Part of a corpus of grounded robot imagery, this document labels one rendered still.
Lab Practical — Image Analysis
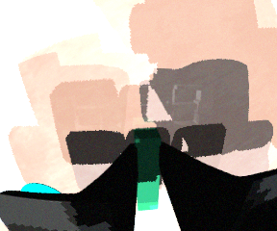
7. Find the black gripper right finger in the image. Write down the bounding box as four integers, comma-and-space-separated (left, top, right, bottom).
159, 141, 277, 231

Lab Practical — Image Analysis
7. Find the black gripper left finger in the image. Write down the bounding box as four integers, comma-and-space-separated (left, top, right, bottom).
0, 142, 139, 231

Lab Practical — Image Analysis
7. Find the green rectangular post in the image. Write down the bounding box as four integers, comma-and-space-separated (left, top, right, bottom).
135, 128, 162, 211

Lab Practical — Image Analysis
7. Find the cyan circle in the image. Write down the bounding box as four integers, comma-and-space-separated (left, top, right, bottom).
20, 182, 61, 193

